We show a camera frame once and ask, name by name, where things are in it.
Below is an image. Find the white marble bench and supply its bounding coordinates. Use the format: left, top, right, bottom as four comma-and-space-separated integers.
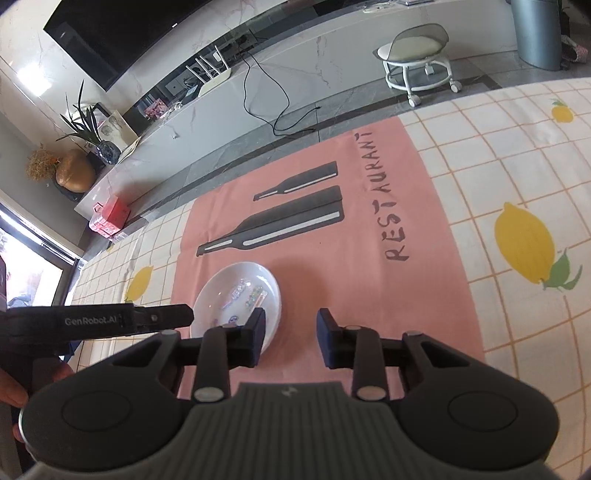
74, 0, 518, 217

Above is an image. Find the white picture card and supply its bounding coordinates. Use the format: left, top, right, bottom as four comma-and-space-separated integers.
99, 110, 139, 151

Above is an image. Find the white router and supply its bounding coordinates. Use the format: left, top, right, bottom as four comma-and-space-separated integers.
186, 46, 232, 97

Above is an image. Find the pink bottle-print table runner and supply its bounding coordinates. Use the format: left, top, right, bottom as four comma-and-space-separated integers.
171, 115, 485, 402

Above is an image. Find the black television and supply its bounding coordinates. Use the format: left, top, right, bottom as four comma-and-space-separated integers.
44, 0, 259, 90

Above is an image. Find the black cable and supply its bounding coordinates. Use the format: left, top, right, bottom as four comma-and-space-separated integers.
242, 48, 324, 137

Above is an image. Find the grey trash can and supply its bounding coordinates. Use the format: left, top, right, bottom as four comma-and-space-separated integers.
510, 0, 561, 71

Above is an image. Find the red box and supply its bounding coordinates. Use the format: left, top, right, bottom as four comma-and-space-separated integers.
89, 196, 131, 238

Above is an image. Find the person's left hand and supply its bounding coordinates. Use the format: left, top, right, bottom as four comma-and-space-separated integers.
0, 362, 75, 444

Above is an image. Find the gold vase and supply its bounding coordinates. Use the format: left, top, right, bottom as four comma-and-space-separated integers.
55, 148, 97, 193

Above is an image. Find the window frame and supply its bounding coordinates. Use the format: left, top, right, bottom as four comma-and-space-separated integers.
0, 198, 81, 310

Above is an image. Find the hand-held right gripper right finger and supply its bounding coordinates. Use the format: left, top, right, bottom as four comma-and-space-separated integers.
316, 308, 476, 403

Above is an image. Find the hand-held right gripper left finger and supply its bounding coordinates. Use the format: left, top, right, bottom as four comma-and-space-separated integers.
111, 308, 267, 404

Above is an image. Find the green potted plant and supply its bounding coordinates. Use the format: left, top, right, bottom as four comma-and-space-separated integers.
58, 80, 123, 148

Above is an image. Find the small white dish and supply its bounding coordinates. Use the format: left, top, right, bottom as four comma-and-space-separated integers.
191, 261, 282, 356

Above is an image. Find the white round stool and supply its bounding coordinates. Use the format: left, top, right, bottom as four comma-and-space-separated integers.
376, 23, 462, 108

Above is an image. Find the dried flower bunch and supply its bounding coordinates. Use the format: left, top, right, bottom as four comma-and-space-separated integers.
25, 145, 61, 183

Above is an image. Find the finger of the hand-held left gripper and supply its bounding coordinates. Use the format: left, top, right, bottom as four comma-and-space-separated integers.
134, 303, 195, 330

